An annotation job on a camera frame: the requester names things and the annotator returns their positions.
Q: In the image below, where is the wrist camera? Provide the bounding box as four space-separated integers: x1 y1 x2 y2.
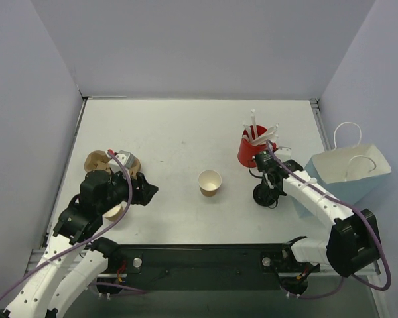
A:
107 150 138 176
275 147 292 162

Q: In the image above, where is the red straw holder cup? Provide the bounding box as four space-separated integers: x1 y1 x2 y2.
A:
237 129 266 168

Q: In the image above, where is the brown paper coffee cup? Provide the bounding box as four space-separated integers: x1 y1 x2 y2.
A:
198 170 222 197

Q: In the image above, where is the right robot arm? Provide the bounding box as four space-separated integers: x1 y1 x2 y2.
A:
252 150 381 277

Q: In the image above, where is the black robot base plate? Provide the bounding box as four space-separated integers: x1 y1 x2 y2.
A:
98 244 320 293

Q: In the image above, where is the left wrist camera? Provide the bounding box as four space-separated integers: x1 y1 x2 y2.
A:
107 150 138 176

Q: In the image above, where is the purple cable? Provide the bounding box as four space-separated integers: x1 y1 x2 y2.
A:
0 150 133 305
267 140 392 292

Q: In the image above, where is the light blue paper bag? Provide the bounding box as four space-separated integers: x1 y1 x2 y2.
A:
299 128 391 205

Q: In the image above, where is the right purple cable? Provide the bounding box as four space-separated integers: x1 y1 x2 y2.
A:
267 140 392 292

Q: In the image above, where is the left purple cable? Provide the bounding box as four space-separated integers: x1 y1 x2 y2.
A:
0 150 133 305

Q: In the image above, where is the brown cardboard cup carrier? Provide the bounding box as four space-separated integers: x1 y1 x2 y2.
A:
84 150 141 174

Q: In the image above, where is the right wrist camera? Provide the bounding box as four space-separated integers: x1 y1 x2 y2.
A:
275 147 292 162

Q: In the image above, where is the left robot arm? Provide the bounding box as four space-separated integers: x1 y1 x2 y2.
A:
0 170 159 317

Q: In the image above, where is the black plastic cup lid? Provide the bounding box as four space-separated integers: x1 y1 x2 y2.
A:
253 184 280 209

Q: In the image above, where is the white wrapped straw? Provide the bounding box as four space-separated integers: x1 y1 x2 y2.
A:
243 123 253 142
250 124 279 146
250 109 258 140

